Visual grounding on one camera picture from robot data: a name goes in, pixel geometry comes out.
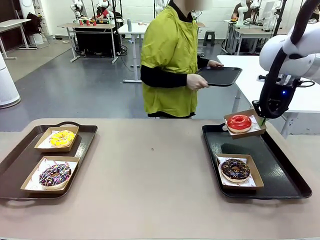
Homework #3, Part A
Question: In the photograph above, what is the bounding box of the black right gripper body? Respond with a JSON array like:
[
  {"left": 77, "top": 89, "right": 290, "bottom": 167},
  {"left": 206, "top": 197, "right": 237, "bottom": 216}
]
[{"left": 267, "top": 84, "right": 296, "bottom": 114}]

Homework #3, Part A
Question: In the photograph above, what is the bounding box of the smiley print paper liner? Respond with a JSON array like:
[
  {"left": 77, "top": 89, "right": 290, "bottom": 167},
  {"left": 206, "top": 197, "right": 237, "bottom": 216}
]
[
  {"left": 221, "top": 114, "right": 263, "bottom": 133},
  {"left": 24, "top": 159, "right": 78, "bottom": 191},
  {"left": 216, "top": 156, "right": 257, "bottom": 188},
  {"left": 38, "top": 129, "right": 78, "bottom": 150}
]

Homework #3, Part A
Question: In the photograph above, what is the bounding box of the kraft paper food box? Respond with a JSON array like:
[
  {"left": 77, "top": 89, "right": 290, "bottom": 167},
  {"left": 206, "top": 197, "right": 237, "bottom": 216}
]
[
  {"left": 20, "top": 155, "right": 81, "bottom": 195},
  {"left": 215, "top": 153, "right": 265, "bottom": 191},
  {"left": 222, "top": 108, "right": 268, "bottom": 140},
  {"left": 34, "top": 126, "right": 80, "bottom": 153}
]

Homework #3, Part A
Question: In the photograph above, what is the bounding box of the red glazed donut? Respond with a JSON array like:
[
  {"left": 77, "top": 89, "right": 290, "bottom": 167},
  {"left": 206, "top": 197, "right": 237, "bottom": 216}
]
[{"left": 226, "top": 114, "right": 253, "bottom": 134}]

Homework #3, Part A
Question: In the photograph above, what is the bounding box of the small black serving tray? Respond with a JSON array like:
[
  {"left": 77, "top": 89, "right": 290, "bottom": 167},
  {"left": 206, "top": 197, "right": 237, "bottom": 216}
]
[{"left": 194, "top": 66, "right": 244, "bottom": 88}]

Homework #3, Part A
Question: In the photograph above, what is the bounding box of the chocolate glazed donut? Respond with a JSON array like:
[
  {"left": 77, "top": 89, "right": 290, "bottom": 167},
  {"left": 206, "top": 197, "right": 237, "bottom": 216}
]
[{"left": 219, "top": 158, "right": 251, "bottom": 183}]

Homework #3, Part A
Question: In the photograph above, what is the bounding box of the yellow sprinkled donut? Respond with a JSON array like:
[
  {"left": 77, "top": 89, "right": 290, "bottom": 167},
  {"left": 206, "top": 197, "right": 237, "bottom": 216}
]
[{"left": 49, "top": 129, "right": 76, "bottom": 148}]

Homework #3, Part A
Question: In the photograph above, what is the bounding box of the chocolate donut with rainbow sprinkles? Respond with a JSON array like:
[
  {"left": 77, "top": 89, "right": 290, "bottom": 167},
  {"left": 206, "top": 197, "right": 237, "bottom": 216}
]
[{"left": 39, "top": 163, "right": 73, "bottom": 190}]

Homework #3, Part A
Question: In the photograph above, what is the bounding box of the person's right forearm black sleeve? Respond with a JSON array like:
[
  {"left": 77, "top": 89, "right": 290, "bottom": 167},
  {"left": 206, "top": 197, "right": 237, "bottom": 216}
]
[{"left": 140, "top": 65, "right": 189, "bottom": 89}]

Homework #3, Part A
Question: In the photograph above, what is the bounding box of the person's left forearm black sleeve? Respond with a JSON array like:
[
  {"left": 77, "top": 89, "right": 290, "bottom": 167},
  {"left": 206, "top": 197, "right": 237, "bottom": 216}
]
[{"left": 196, "top": 56, "right": 211, "bottom": 69}]

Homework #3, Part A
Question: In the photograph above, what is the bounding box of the large black serving tray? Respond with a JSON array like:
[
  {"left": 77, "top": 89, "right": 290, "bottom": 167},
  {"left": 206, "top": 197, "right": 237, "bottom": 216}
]
[{"left": 201, "top": 122, "right": 313, "bottom": 200}]

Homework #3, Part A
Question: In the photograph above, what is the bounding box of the brown plastic serving tray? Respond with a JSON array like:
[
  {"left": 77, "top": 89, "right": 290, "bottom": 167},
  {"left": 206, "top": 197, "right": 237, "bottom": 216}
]
[{"left": 0, "top": 121, "right": 99, "bottom": 201}]

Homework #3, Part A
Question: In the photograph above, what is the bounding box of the person's left hand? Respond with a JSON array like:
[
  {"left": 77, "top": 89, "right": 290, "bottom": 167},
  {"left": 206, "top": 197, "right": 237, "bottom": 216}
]
[{"left": 207, "top": 59, "right": 225, "bottom": 68}]

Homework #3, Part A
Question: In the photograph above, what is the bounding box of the person's right hand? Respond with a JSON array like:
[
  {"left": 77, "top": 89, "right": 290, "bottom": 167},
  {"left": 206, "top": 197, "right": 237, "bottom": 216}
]
[{"left": 186, "top": 72, "right": 210, "bottom": 92}]

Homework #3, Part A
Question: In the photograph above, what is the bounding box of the large white table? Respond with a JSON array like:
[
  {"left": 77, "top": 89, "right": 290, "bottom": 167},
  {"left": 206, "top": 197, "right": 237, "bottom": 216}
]
[{"left": 216, "top": 54, "right": 320, "bottom": 140}]

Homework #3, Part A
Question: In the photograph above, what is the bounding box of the white background workbench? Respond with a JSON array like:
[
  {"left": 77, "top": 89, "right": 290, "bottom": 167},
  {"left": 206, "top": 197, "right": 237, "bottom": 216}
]
[{"left": 223, "top": 19, "right": 292, "bottom": 56}]

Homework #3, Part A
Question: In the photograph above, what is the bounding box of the black tripod stand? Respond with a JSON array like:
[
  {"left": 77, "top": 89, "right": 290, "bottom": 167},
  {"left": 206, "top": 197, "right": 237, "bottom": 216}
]
[{"left": 272, "top": 0, "right": 288, "bottom": 38}]

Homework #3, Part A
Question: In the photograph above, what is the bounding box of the grey plastic step stool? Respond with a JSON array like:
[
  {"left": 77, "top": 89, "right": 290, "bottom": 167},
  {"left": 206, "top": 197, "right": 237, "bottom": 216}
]
[{"left": 202, "top": 30, "right": 217, "bottom": 47}]

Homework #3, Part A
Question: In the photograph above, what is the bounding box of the seated person in brown top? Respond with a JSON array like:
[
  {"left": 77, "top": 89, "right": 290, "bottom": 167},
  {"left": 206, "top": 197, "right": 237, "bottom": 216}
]
[{"left": 231, "top": 0, "right": 254, "bottom": 21}]

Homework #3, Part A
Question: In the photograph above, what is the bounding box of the person in yellow-green jacket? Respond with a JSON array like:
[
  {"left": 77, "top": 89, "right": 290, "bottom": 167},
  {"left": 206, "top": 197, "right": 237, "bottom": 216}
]
[{"left": 139, "top": 0, "right": 213, "bottom": 119}]

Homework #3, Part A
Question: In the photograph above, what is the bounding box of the white height-adjustable desk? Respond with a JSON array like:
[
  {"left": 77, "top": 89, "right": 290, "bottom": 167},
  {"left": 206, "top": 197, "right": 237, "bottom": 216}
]
[{"left": 116, "top": 22, "right": 156, "bottom": 84}]

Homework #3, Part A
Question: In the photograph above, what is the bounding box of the wooden top workbench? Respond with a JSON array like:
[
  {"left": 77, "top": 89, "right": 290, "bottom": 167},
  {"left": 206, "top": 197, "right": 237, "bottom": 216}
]
[{"left": 57, "top": 22, "right": 120, "bottom": 64}]

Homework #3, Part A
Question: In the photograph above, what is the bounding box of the black office chair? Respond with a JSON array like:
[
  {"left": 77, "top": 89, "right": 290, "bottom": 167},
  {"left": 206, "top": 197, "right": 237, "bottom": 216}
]
[{"left": 24, "top": 12, "right": 43, "bottom": 36}]

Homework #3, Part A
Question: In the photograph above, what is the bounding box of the white cylindrical appliance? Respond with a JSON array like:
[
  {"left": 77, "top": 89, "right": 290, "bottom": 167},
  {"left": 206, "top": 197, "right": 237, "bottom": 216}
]
[{"left": 0, "top": 52, "right": 22, "bottom": 109}]

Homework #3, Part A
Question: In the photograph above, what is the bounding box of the grey desk with metal legs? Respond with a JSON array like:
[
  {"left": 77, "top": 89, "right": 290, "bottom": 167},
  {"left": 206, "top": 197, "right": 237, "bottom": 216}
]
[{"left": 0, "top": 18, "right": 33, "bottom": 60}]

